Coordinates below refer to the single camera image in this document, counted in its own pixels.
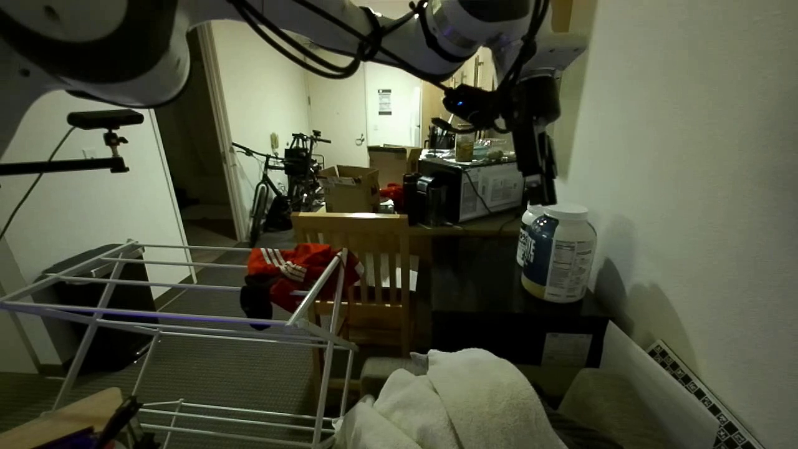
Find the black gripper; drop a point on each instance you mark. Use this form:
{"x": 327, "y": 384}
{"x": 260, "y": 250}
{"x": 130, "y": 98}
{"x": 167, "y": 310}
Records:
{"x": 523, "y": 110}

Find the cream terry towel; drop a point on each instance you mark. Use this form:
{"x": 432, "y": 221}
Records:
{"x": 465, "y": 401}

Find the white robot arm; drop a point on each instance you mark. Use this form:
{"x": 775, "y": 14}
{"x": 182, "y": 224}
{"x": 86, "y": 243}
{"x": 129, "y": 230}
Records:
{"x": 137, "y": 54}

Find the blue white protein tub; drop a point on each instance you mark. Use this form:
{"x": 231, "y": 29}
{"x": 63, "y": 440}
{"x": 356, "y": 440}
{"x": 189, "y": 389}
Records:
{"x": 554, "y": 254}

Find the black coffee machine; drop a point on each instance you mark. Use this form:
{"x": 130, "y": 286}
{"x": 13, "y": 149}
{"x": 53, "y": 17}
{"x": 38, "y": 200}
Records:
{"x": 430, "y": 198}

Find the black side table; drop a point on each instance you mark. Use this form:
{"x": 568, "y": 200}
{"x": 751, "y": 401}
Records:
{"x": 519, "y": 327}

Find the wooden chair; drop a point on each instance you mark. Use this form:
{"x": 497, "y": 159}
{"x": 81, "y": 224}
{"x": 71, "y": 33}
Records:
{"x": 379, "y": 310}

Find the cardboard box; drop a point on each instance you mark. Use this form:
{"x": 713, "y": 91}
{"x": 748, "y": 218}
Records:
{"x": 351, "y": 189}

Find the bicycle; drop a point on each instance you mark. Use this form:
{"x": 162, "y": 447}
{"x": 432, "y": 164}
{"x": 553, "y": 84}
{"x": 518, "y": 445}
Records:
{"x": 289, "y": 183}

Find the red garment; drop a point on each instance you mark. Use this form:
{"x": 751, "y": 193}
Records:
{"x": 280, "y": 279}

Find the white wire drying rack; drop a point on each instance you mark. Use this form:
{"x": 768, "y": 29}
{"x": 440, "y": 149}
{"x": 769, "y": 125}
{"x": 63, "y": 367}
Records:
{"x": 310, "y": 325}

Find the black camera on stand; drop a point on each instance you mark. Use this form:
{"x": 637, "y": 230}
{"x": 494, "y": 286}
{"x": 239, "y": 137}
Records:
{"x": 108, "y": 120}

